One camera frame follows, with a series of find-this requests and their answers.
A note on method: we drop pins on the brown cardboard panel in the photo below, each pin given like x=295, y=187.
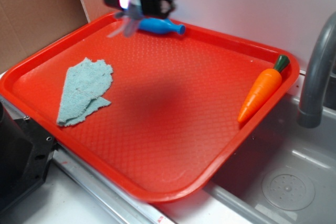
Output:
x=28, y=26

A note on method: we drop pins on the gray toy sink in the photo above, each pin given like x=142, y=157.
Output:
x=282, y=173

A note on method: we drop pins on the red plastic tray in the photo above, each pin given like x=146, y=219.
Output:
x=172, y=121

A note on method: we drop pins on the gray toy faucet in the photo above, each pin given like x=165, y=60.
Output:
x=318, y=89

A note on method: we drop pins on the gray plush bunny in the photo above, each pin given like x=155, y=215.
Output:
x=131, y=19

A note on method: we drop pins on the blue plastic toy bottle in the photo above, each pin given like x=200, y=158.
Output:
x=161, y=26

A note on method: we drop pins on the light teal cloth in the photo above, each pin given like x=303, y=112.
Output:
x=83, y=91

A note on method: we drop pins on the orange toy carrot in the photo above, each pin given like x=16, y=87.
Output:
x=266, y=84

